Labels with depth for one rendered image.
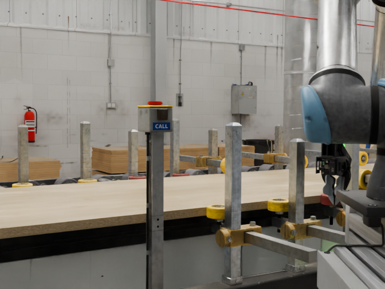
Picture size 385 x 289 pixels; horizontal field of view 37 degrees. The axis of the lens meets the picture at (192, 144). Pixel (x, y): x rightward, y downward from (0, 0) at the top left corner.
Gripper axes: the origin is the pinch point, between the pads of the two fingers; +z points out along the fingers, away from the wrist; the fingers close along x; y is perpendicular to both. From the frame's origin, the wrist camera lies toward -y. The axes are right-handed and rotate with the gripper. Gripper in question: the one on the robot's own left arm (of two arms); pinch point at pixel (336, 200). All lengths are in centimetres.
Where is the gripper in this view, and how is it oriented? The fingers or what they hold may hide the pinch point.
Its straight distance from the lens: 180.9
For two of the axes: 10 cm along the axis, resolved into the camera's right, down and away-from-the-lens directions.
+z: -0.1, 10.0, 0.6
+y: -6.1, 0.4, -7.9
